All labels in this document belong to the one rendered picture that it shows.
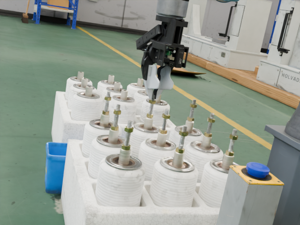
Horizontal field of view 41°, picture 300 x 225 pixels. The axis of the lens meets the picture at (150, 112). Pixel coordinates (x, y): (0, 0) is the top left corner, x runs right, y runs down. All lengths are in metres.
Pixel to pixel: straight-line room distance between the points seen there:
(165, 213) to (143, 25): 6.87
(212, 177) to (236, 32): 3.45
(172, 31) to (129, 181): 0.38
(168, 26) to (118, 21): 6.47
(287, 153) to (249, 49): 3.25
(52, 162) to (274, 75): 2.67
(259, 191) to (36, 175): 0.79
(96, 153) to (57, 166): 0.29
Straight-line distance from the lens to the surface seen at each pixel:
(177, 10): 0.98
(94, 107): 1.29
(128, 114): 1.32
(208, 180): 0.89
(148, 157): 0.94
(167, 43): 0.98
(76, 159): 1.00
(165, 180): 0.83
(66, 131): 1.27
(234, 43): 4.28
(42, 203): 1.17
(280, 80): 3.51
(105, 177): 0.81
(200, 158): 0.98
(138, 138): 1.04
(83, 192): 0.85
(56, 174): 1.19
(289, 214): 1.14
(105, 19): 7.39
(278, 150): 1.15
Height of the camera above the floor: 0.57
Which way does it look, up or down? 15 degrees down
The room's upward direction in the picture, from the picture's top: 10 degrees clockwise
